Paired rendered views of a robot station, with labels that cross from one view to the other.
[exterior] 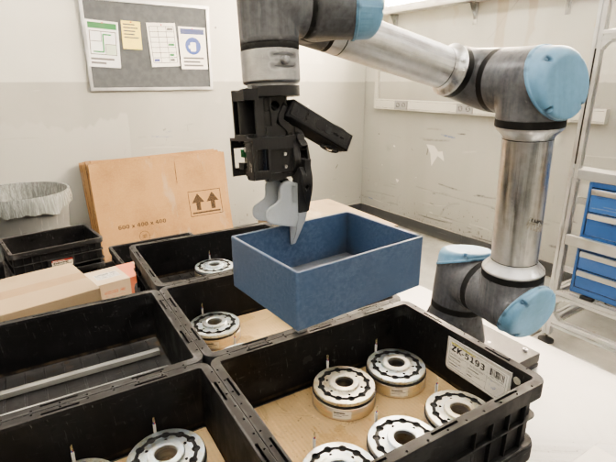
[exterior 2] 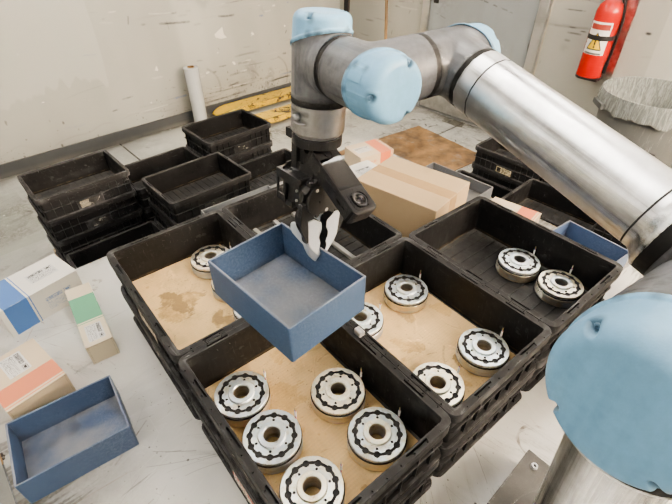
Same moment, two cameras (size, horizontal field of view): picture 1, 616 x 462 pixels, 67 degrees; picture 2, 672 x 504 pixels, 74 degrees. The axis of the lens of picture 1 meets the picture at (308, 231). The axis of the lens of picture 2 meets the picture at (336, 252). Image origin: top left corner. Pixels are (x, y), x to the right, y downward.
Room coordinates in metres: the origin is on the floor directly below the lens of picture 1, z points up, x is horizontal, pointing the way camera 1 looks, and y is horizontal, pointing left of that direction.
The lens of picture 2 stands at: (0.57, -0.55, 1.59)
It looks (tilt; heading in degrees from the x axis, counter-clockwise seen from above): 39 degrees down; 82
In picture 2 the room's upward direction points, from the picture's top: straight up
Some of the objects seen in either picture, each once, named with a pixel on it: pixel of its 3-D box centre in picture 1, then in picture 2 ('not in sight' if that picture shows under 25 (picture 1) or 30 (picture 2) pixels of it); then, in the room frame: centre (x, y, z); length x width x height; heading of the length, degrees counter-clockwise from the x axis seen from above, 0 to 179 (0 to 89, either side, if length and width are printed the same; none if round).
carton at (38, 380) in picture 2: not in sight; (28, 382); (-0.02, 0.14, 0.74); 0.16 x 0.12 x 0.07; 133
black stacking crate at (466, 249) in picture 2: (224, 271); (504, 270); (1.10, 0.22, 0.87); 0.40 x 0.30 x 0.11; 121
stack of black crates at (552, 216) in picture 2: not in sight; (545, 234); (1.81, 1.02, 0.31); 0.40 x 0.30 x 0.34; 124
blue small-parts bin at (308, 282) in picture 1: (326, 260); (286, 284); (0.57, -0.02, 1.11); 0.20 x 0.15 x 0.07; 126
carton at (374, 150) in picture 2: not in sight; (368, 156); (0.95, 1.11, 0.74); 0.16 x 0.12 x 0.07; 23
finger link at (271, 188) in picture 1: (271, 211); (319, 227); (0.63, 0.05, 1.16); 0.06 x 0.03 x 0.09; 123
